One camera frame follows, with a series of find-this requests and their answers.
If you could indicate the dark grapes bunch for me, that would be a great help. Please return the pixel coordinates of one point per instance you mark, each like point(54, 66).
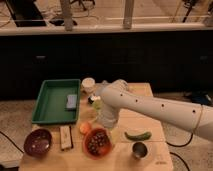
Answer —
point(96, 142)

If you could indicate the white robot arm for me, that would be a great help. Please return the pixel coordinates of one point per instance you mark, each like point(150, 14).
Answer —
point(191, 117)

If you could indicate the red bowl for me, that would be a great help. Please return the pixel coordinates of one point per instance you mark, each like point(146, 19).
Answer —
point(103, 151)

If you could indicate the dark purple bowl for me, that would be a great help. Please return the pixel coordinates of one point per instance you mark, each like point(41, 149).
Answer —
point(38, 143)

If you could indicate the white cup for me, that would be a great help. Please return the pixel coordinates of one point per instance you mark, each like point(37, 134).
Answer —
point(88, 85)

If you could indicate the blue sponge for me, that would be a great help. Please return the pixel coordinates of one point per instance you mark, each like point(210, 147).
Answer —
point(71, 102)

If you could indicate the orange fruit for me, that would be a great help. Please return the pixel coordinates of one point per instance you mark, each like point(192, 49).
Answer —
point(85, 127)

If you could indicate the green plastic tray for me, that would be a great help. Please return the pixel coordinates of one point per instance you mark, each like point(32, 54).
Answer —
point(51, 104)

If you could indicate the wooden brush block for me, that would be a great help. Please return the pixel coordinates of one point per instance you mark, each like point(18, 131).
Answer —
point(65, 137)

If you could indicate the green cucumber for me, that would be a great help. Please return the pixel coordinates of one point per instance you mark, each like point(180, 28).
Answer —
point(140, 137)

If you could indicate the small metal cup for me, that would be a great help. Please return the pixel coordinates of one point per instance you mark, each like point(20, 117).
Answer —
point(139, 150)

